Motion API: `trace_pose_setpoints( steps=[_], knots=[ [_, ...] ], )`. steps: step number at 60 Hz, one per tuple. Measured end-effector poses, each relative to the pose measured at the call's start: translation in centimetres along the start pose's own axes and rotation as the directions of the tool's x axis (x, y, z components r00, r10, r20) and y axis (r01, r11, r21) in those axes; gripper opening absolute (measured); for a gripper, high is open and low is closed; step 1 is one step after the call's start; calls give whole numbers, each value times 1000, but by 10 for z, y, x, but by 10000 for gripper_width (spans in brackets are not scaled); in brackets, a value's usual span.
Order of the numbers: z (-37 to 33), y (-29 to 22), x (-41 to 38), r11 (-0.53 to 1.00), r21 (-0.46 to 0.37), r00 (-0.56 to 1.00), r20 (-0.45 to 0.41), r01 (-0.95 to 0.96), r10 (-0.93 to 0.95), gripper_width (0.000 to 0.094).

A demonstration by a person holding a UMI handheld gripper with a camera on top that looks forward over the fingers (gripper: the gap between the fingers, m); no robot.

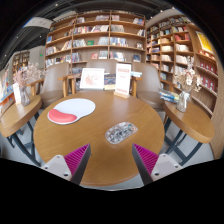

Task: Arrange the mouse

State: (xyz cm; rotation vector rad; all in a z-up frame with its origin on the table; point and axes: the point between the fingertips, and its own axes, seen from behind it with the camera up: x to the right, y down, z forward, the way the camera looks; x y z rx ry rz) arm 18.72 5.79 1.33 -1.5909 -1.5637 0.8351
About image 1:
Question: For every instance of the white mouse pad red rest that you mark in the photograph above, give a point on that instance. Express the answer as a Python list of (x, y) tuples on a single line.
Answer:
[(78, 107)]

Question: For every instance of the beige upholstered wooden armchair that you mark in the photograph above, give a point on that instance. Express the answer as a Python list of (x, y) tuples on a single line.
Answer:
[(101, 63), (54, 80), (149, 83)]

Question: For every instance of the colourful book display stand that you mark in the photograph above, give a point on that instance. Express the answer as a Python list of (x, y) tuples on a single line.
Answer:
[(5, 88)]

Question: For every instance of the round wooden side table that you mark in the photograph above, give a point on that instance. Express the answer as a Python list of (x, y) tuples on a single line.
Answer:
[(16, 115), (190, 120)]

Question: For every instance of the stack of blue books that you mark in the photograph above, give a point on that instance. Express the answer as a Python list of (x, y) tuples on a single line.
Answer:
[(168, 96)]

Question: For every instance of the dark blue book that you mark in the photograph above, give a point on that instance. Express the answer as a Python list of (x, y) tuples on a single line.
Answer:
[(109, 81)]

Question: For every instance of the small white table card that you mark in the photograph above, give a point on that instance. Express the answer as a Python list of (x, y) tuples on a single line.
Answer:
[(17, 94)]

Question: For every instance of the white framed red print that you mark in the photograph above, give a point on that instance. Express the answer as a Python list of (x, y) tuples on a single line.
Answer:
[(92, 78)]

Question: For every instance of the white hanging ceiling panel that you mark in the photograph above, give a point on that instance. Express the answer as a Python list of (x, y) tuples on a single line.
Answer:
[(38, 22)]

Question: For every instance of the tall wooden bookshelf unit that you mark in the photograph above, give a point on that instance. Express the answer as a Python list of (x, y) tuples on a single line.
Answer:
[(180, 50)]

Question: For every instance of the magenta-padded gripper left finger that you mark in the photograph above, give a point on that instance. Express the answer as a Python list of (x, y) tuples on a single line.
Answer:
[(56, 165)]

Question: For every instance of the white sign on wooden base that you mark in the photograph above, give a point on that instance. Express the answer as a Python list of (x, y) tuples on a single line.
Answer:
[(123, 79)]

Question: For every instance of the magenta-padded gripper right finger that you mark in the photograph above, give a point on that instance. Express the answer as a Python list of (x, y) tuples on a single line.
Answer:
[(166, 165)]

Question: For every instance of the small distant bookshelf unit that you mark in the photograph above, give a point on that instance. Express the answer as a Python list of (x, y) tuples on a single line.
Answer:
[(20, 60)]

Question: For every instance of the transparent computer mouse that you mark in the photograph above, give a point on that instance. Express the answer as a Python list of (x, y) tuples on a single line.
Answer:
[(120, 132)]

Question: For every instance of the glass vase with dried flowers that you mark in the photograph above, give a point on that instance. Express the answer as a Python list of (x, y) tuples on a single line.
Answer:
[(183, 100), (24, 95)]

